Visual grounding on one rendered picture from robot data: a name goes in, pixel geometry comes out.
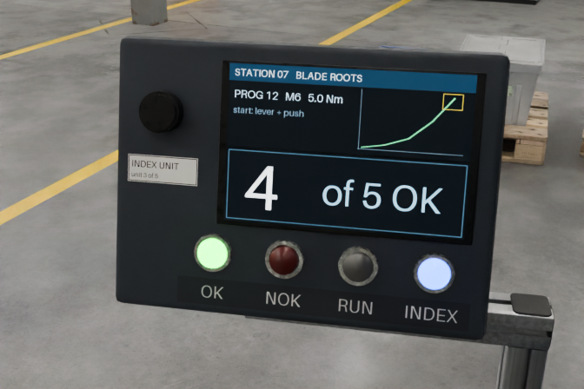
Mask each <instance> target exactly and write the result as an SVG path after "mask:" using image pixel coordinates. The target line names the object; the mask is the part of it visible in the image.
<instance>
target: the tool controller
mask: <svg viewBox="0 0 584 389"><path fill-rule="evenodd" d="M509 69H510V61H509V58H508V56H507V55H505V54H503V53H501V52H481V51H462V50H443V49H405V48H386V47H367V46H348V45H328V44H309V43H272V42H251V41H232V40H213V39H194V38H174V37H155V36H126V37H124V38H122V41H121V43H120V80H119V129H118V177H117V225H116V300H118V301H120V302H122V303H129V304H137V305H145V306H153V307H169V308H177V309H186V310H194V311H203V312H211V313H226V314H234V315H243V316H251V317H260V318H268V319H277V320H293V321H300V322H309V323H317V324H325V325H334V326H350V327H358V328H367V329H375V330H381V331H391V332H400V333H415V334H424V335H432V336H441V337H449V338H457V339H465V340H481V339H483V337H484V335H485V333H486V330H487V320H488V301H489V291H490V281H491V272H492V262H493V252H494V233H495V223H496V214H497V204H498V194H499V185H500V174H501V156H502V146H503V136H504V127H505V117H506V107H507V97H508V78H509ZM227 147H232V148H257V149H269V150H282V151H295V152H300V166H299V182H298V200H297V216H296V226H291V225H281V224H271V223H261V222H250V221H231V220H224V203H225V181H226V157H227ZM205 234H219V235H221V236H223V237H224V238H225V239H226V240H227V241H228V242H229V244H230V246H231V248H232V259H231V262H230V263H229V264H228V266H227V267H225V268H224V269H223V270H221V271H217V272H210V271H206V270H204V269H203V268H201V267H200V266H199V265H198V264H197V262H196V259H195V256H194V250H195V246H196V243H197V242H198V240H199V239H200V238H201V237H202V236H204V235H205ZM279 240H288V241H293V242H294V243H295V244H297V245H298V246H299V247H300V249H301V250H302V252H303V255H304V264H303V267H302V270H301V271H300V273H298V274H297V275H296V276H294V277H292V278H288V279H281V278H278V277H275V276H274V275H273V274H272V273H271V272H270V271H269V270H268V269H267V267H266V263H265V255H266V252H267V250H268V248H269V246H270V245H271V244H272V243H274V242H276V241H279ZM359 246H360V247H365V248H367V249H369V250H370V251H372V252H373V254H374V255H375V257H376V259H377V261H378V272H377V275H376V276H375V278H374V279H373V280H372V281H370V282H369V283H368V284H366V285H363V286H354V285H351V284H349V283H347V281H345V280H344V279H343V278H342V277H341V275H340V272H339V269H338V262H339V259H340V256H341V255H342V253H343V252H344V251H345V250H346V249H348V248H350V247H359ZM430 253H438V254H442V255H445V256H446V257H447V258H449V259H450V260H451V262H452V263H453V265H454V268H455V279H454V281H453V283H452V285H451V286H450V287H449V288H448V289H447V290H445V291H443V292H441V293H428V292H426V291H424V290H423V289H421V288H420V287H419V286H418V285H417V283H416V281H415V277H414V267H415V263H416V262H417V261H418V260H419V259H420V258H421V257H422V256H423V255H425V254H430Z"/></svg>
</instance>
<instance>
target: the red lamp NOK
mask: <svg viewBox="0 0 584 389"><path fill-rule="evenodd" d="M265 263H266V267H267V269H268V270H269V271H270V272H271V273H272V274H273V275H274V276H275V277H278V278H281V279H288V278H292V277H294V276H296V275H297V274H298V273H300V271H301V270H302V267H303V264H304V255H303V252H302V250H301V249H300V247H299V246H298V245H297V244H295V243H294V242H293V241H288V240H279V241H276V242H274V243H272V244H271V245H270V246H269V248H268V250H267V252H266V255H265Z"/></svg>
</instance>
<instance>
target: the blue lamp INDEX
mask: <svg viewBox="0 0 584 389"><path fill-rule="evenodd" d="M414 277H415V281H416V283H417V285H418V286H419V287H420V288H421V289H423V290H424V291H426V292H428V293H441V292H443V291H445V290H447V289H448V288H449V287H450V286H451V285H452V283H453V281H454V279H455V268H454V265H453V263H452V262H451V260H450V259H449V258H447V257H446V256H445V255H442V254H438V253H430V254H425V255H423V256H422V257H421V258H420V259H419V260H418V261H417V262H416V263H415V267H414Z"/></svg>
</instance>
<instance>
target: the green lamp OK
mask: <svg viewBox="0 0 584 389"><path fill-rule="evenodd" d="M194 256H195V259H196V262H197V264H198V265H199V266H200V267H201V268H203V269H204V270H206V271H210V272H217V271H221V270H223V269H224V268H225V267H227V266H228V264H229V263H230V262H231V259H232V248H231V246H230V244H229V242H228V241H227V240H226V239H225V238H224V237H223V236H221V235H219V234H205V235H204V236H202V237H201V238H200V239H199V240H198V242H197V243H196V246H195V250H194Z"/></svg>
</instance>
